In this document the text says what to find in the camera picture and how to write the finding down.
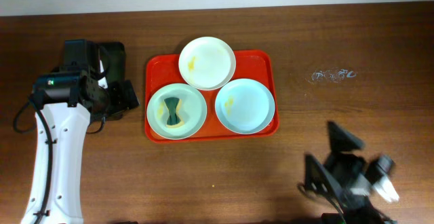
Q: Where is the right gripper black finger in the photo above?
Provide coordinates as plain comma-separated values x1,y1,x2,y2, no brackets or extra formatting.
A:
304,153,345,200
327,121,365,152

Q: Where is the pale green round plate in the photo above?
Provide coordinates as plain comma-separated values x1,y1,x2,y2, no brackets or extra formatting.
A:
146,83,208,140

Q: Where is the green and yellow sponge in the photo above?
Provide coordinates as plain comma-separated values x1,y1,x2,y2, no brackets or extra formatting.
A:
164,97,184,128

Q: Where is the light blue round plate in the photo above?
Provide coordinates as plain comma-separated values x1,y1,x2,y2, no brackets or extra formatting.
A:
214,78,276,134

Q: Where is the white round plate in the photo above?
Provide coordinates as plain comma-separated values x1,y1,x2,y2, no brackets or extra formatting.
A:
178,37,237,91

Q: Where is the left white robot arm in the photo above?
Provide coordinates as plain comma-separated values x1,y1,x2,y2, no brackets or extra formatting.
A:
21,39,140,223

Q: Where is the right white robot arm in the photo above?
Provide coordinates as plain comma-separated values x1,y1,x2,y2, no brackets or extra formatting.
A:
297,121,399,224

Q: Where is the black rectangular plastic bin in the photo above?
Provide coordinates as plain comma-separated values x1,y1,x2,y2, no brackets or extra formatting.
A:
98,42,126,121

